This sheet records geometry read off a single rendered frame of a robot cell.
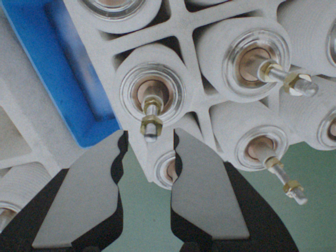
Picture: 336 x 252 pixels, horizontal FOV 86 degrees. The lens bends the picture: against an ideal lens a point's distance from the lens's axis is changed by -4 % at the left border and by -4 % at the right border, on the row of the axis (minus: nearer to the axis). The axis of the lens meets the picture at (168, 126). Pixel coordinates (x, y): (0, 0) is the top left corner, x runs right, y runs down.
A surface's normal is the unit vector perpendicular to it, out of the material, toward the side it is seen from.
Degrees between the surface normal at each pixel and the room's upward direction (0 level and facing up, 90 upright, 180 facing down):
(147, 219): 0
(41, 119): 90
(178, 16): 0
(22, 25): 88
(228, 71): 4
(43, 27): 88
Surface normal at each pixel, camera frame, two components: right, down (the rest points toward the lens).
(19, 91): 0.97, -0.23
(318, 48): -0.61, 0.55
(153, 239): 0.05, 0.48
